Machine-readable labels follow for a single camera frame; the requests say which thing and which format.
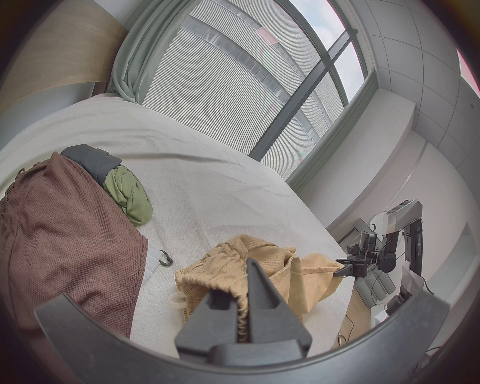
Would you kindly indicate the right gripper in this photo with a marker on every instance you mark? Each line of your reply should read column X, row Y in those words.
column 360, row 269

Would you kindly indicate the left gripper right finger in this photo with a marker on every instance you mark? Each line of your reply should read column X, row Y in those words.
column 273, row 322

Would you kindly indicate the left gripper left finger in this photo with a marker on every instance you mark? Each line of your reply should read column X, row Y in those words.
column 198, row 330

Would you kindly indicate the tan shorts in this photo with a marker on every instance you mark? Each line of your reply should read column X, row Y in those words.
column 270, row 258

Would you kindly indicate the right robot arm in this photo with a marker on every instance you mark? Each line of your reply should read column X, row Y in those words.
column 412, row 255

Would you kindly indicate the bed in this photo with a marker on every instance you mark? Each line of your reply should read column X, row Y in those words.
column 225, row 195

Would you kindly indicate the white garment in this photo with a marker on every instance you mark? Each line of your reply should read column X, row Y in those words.
column 152, row 264

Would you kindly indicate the green garment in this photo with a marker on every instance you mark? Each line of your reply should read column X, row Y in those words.
column 131, row 198

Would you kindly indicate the brown shorts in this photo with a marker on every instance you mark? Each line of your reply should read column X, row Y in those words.
column 67, row 232

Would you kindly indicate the black garment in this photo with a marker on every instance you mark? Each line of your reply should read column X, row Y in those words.
column 93, row 161

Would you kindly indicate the window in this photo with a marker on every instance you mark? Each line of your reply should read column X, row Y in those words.
column 232, row 75

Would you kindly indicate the grey-green curtain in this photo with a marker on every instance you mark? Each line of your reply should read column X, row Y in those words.
column 142, row 52

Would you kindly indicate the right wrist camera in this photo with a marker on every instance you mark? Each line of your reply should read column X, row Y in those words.
column 354, row 249

